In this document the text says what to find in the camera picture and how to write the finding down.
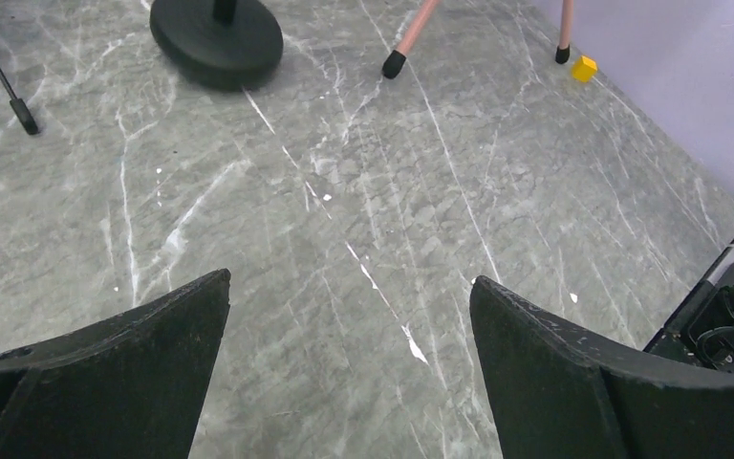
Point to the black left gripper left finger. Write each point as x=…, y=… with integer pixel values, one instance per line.
x=130, y=386

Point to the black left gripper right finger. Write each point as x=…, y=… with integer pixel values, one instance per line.
x=559, y=390

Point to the pink music stand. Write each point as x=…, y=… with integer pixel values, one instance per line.
x=396, y=60

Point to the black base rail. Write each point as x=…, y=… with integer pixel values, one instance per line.
x=701, y=330

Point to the black round-base holder stand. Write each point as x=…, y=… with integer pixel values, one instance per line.
x=225, y=45

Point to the yellow cube right side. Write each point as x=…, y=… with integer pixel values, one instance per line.
x=584, y=69

